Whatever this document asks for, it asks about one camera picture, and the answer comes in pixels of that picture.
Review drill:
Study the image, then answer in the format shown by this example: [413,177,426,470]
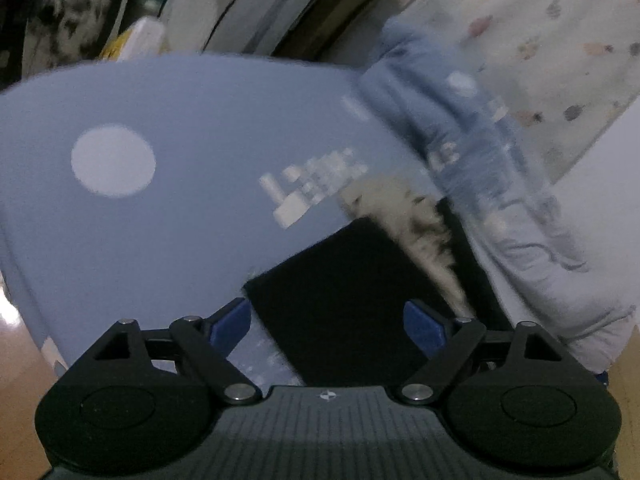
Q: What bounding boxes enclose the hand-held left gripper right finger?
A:
[397,300,604,407]

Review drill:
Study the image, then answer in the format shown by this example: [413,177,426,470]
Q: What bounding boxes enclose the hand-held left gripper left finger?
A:
[52,297,262,407]

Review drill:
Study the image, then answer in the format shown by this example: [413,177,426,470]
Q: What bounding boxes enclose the black pants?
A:
[242,195,511,388]

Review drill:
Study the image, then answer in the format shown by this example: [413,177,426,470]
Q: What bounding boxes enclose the cream dark-spotted fuzzy cloth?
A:
[339,174,473,317]

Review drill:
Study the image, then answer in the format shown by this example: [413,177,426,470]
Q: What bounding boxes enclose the light blue printed duvet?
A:
[357,17,636,373]

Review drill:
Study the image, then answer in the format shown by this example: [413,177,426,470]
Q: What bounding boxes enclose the white plastic container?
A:
[120,16,166,58]

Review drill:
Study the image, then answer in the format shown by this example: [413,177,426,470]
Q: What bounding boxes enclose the pineapple print curtain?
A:
[397,0,640,186]

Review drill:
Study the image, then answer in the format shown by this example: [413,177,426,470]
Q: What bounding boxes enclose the white flat panels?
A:
[162,0,351,56]

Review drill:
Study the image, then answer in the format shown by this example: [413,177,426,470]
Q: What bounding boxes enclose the dark spotted white blanket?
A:
[22,0,113,63]

